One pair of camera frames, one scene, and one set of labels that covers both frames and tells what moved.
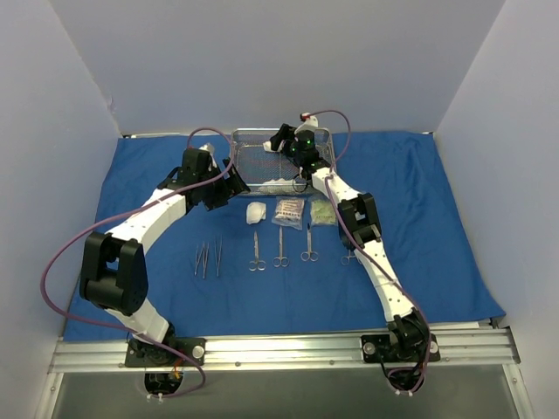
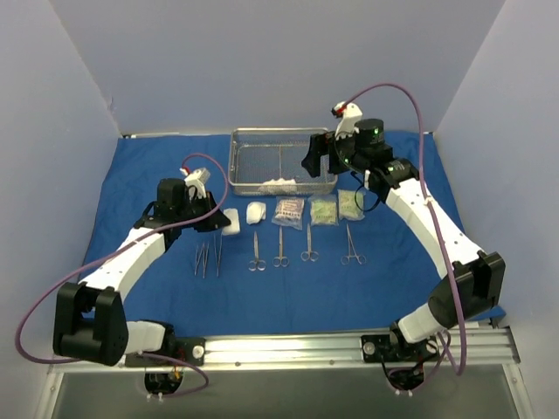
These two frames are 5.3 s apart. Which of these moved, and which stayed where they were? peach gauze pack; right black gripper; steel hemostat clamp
Moved: right black gripper
Stayed: steel hemostat clamp; peach gauze pack
